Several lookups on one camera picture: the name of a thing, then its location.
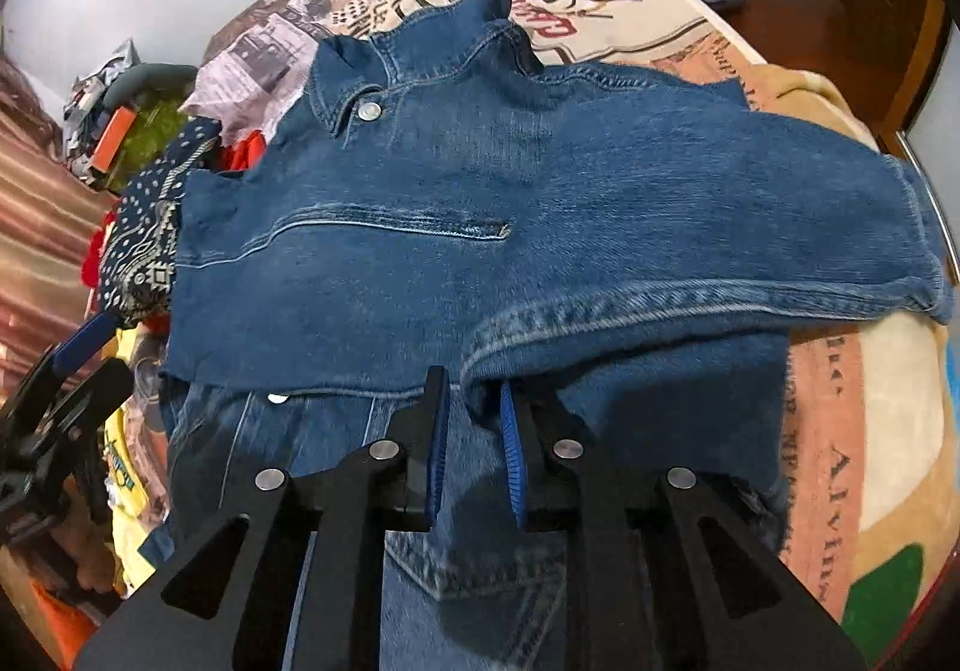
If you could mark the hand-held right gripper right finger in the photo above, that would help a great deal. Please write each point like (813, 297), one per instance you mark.
(514, 465)

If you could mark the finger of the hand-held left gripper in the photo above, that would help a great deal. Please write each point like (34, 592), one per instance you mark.
(82, 341)

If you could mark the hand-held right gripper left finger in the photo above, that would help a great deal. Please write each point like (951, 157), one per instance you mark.
(439, 461)

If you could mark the blue denim jacket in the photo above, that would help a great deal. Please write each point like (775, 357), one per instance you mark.
(525, 229)

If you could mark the person's left forearm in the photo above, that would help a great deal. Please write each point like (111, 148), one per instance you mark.
(64, 618)

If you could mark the yellow printed cloth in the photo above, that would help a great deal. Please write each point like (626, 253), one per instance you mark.
(131, 461)

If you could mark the striped reddish curtain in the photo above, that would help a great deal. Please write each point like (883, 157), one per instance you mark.
(37, 229)

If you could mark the navy patterned cloth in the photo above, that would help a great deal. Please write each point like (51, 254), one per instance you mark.
(150, 221)

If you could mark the orange box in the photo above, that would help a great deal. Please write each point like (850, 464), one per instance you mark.
(114, 139)

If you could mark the green patterned cloth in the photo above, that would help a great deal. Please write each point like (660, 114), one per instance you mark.
(154, 139)

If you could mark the clutter pile with green bag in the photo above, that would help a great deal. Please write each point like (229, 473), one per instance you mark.
(94, 94)

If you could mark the grey padded item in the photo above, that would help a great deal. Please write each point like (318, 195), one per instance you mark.
(150, 79)

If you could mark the printed newspaper-pattern blanket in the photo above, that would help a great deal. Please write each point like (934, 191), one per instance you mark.
(637, 34)

